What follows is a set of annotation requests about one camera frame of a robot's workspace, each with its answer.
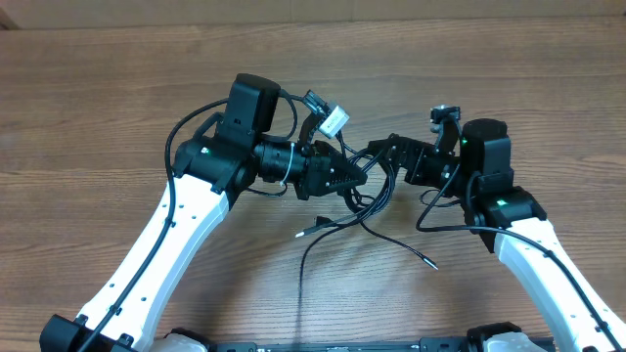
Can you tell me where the black usb cable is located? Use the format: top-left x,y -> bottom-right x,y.
294,131 -> 398,338

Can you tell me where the black cable with silver plug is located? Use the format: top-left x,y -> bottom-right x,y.
359,222 -> 439,271

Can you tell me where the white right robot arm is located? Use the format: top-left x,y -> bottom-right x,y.
368,118 -> 625,351

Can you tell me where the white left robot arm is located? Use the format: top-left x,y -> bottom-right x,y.
39,73 -> 367,351

